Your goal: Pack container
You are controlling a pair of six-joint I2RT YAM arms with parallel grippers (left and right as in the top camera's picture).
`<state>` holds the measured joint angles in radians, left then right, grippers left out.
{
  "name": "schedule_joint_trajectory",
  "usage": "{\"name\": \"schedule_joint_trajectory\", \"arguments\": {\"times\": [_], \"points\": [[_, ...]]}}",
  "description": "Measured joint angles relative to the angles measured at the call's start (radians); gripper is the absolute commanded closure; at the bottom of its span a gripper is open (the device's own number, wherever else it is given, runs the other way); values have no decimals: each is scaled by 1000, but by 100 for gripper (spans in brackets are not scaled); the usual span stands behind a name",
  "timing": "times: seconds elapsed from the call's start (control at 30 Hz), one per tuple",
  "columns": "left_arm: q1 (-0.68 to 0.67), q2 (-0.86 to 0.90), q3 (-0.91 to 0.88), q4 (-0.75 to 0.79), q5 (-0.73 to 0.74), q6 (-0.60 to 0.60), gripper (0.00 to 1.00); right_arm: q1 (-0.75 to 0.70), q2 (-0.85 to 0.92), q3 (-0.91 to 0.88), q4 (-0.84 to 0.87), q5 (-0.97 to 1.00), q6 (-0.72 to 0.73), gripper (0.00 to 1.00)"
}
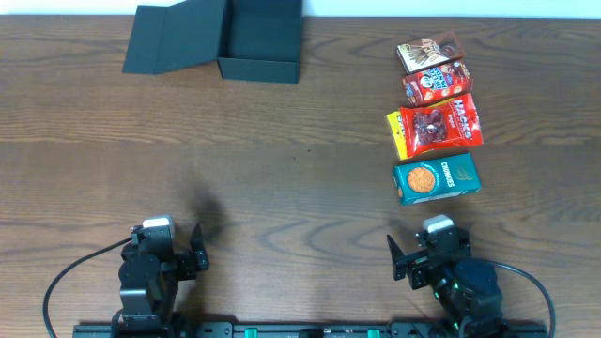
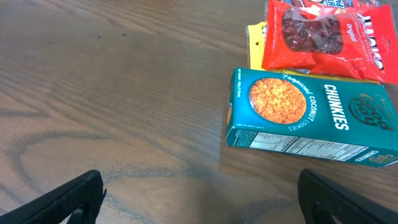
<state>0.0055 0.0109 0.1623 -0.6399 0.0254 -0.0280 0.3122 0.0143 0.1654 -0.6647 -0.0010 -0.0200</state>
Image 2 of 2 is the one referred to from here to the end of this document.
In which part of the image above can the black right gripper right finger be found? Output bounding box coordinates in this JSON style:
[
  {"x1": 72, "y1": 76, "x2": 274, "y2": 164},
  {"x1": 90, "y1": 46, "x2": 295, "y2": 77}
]
[{"x1": 297, "y1": 169, "x2": 397, "y2": 224}]

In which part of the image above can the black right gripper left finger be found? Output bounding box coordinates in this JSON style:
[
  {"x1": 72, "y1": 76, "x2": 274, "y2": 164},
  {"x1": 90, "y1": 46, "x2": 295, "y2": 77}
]
[{"x1": 1, "y1": 170, "x2": 106, "y2": 224}]

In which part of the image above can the teal coconut cookie box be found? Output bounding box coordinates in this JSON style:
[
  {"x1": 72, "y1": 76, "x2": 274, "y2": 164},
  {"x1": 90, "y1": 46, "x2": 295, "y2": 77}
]
[{"x1": 226, "y1": 68, "x2": 397, "y2": 167}]

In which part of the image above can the red Hacks candy bag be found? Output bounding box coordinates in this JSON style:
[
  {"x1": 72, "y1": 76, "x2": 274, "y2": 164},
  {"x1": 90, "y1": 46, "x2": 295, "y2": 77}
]
[{"x1": 262, "y1": 1, "x2": 397, "y2": 84}]

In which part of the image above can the red Hello Panda box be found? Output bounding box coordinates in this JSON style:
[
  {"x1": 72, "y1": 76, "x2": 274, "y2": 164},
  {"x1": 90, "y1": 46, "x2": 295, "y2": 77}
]
[{"x1": 282, "y1": 0, "x2": 379, "y2": 9}]

